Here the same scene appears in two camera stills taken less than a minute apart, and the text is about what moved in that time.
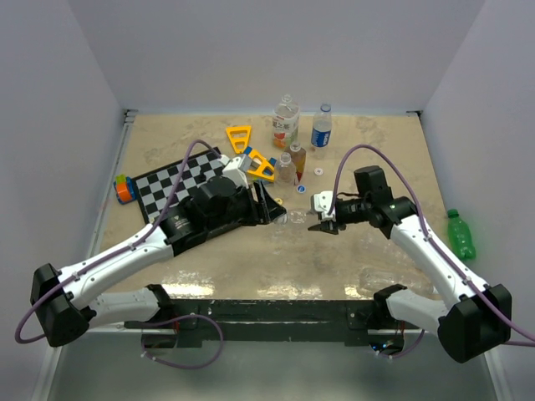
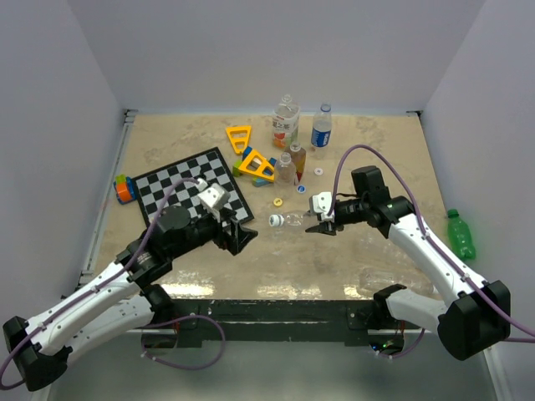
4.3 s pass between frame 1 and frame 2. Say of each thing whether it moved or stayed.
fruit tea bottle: stayed
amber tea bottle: stayed
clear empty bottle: stayed
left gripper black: moved
